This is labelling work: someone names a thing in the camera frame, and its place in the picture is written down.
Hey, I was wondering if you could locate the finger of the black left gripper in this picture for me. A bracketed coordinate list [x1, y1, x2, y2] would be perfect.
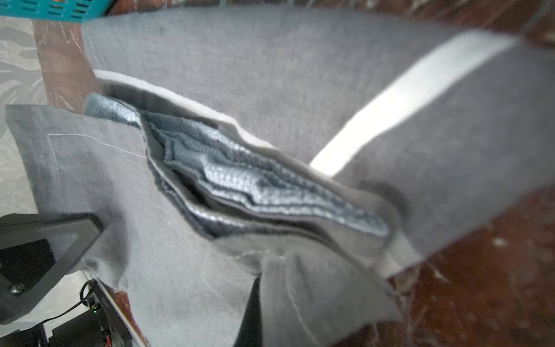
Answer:
[1, 213, 103, 325]

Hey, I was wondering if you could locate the teal plastic basket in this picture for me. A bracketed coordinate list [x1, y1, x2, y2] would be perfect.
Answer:
[0, 0, 115, 23]

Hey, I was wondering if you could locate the left controller board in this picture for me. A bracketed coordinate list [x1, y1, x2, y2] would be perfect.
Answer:
[49, 281, 133, 347]

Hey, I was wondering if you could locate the plain grey pillowcase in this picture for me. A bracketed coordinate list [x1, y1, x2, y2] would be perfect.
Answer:
[7, 6, 554, 346]

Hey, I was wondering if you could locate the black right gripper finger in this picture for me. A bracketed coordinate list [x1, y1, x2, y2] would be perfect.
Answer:
[234, 278, 262, 347]

